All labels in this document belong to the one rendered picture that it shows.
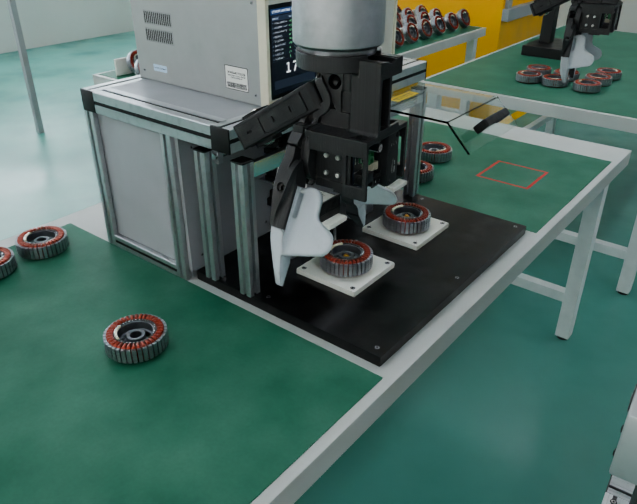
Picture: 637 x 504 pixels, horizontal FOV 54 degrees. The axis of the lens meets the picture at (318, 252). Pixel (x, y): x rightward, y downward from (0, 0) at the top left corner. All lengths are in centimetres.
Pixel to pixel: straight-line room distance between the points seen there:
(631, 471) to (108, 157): 115
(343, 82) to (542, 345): 207
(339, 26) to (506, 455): 171
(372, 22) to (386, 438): 166
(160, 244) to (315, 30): 97
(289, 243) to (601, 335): 219
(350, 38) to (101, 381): 80
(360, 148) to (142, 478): 62
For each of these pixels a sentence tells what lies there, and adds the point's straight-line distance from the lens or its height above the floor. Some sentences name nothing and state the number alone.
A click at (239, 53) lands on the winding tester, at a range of 124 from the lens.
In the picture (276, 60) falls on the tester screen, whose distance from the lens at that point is 121.
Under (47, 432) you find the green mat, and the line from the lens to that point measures 108.
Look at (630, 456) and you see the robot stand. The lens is 78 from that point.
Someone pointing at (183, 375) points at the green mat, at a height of 75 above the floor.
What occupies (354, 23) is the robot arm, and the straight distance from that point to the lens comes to 50.
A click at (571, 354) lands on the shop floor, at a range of 251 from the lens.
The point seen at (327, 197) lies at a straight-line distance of 130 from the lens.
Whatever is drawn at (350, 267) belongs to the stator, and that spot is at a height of 81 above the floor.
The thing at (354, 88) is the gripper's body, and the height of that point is 133.
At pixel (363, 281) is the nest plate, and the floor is 78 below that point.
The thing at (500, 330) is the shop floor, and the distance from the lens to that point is 255.
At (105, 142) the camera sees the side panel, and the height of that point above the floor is 100.
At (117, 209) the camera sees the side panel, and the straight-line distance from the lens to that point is 150.
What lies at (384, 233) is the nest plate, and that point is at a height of 78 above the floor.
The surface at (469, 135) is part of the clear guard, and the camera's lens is 136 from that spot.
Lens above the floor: 146
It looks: 29 degrees down
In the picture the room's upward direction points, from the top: straight up
